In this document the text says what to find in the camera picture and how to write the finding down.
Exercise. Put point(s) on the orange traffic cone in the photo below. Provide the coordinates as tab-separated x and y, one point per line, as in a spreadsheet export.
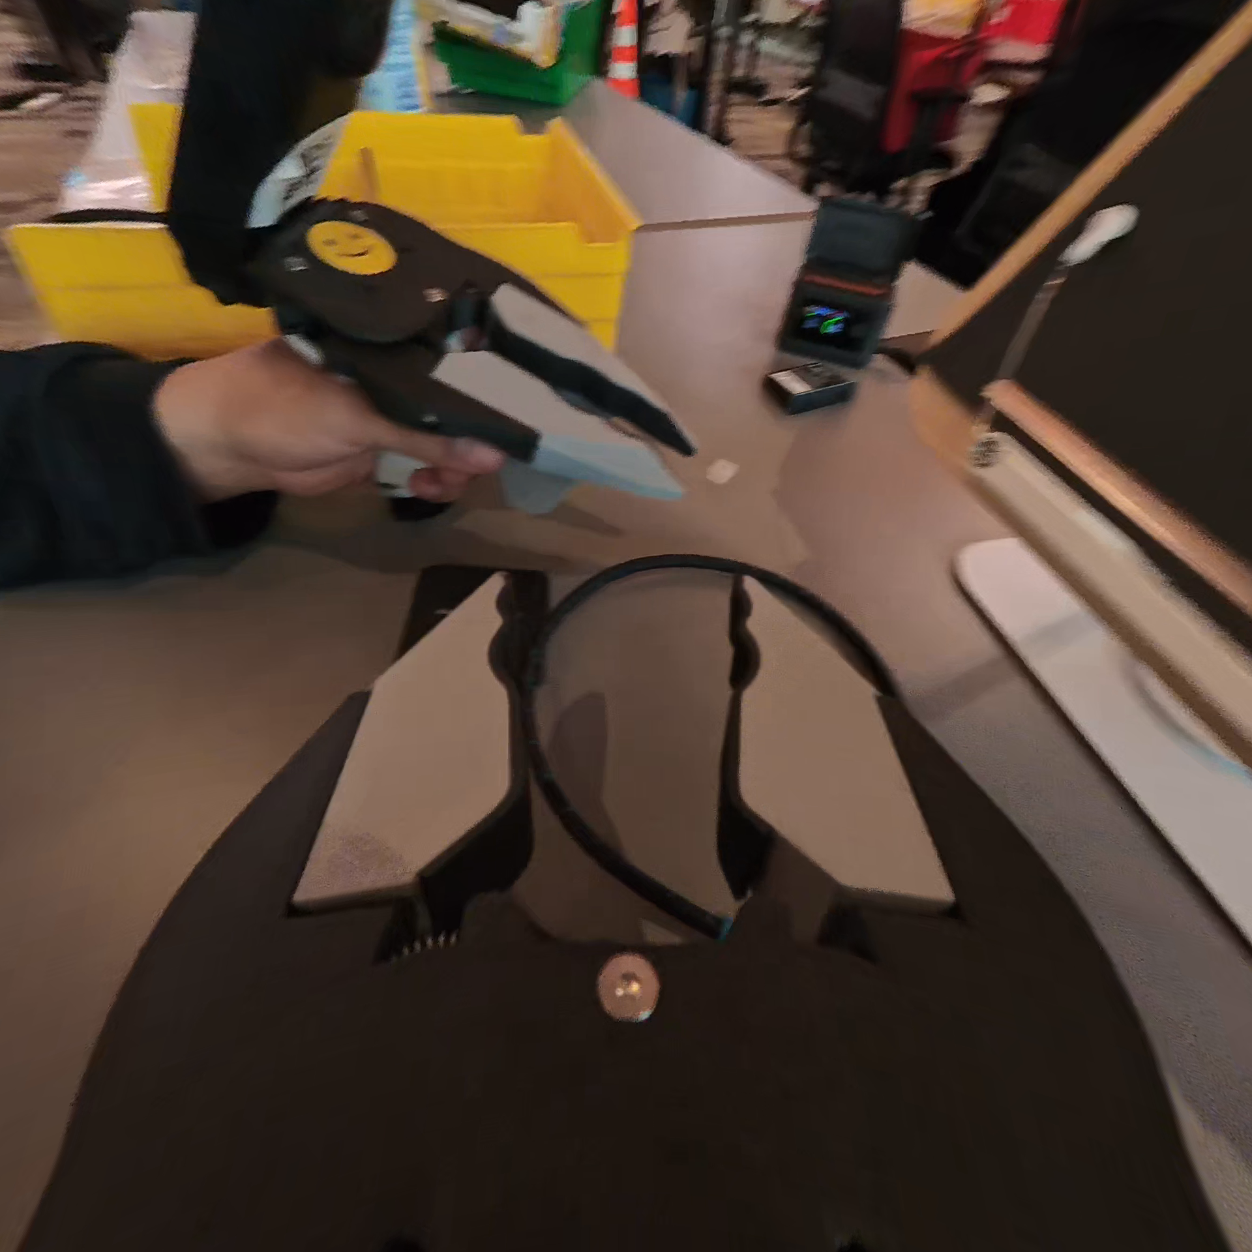
625	50

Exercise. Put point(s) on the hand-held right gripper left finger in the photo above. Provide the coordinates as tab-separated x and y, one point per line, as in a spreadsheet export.
411	783

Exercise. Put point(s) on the person's left hand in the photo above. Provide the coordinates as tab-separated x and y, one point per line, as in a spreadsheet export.
264	421

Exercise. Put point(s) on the small black battery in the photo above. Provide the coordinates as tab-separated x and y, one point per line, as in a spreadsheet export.
810	389

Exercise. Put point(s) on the wooden board with black panel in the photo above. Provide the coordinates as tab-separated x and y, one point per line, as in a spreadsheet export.
1155	342

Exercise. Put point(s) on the small white tape piece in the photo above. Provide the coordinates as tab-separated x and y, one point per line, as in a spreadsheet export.
724	472

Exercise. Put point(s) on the green plastic bin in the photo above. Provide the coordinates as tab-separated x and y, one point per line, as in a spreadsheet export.
519	68

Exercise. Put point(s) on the black power bank with display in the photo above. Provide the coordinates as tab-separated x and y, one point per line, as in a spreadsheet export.
850	265

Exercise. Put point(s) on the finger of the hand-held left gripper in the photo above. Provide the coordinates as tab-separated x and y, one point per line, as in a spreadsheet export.
508	391
567	337

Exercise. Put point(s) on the person's left forearm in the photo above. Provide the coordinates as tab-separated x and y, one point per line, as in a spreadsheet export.
88	460

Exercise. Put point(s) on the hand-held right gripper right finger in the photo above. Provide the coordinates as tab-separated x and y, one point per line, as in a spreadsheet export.
842	783

